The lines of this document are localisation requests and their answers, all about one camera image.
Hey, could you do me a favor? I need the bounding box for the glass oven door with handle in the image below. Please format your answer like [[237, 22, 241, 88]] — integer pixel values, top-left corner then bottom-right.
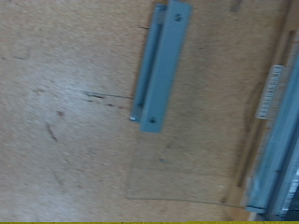
[[125, 0, 295, 216]]

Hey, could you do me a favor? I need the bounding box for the wooden base under oven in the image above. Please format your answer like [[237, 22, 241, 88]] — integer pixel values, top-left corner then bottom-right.
[[236, 0, 299, 190]]

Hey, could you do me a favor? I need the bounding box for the silver toaster oven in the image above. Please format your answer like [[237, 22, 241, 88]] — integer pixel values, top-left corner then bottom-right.
[[274, 124, 299, 222]]

